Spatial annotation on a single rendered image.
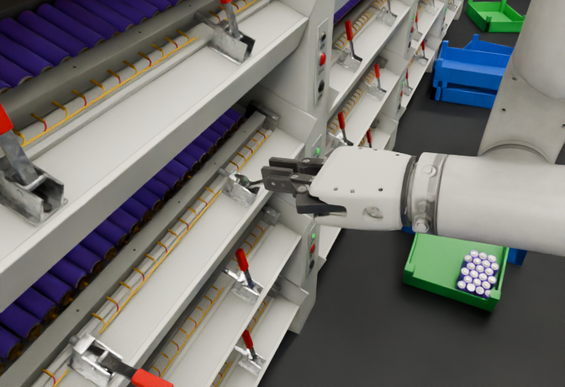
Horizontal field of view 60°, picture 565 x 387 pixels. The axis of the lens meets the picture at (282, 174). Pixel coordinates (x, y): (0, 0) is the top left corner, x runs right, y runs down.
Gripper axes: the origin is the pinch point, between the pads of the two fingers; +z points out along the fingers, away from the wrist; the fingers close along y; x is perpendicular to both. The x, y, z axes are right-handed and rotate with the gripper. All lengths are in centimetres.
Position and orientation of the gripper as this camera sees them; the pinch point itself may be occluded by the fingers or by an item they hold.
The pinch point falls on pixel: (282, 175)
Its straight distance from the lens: 58.2
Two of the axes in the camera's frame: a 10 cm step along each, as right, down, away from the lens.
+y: 4.2, -5.5, 7.3
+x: -1.5, -8.3, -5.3
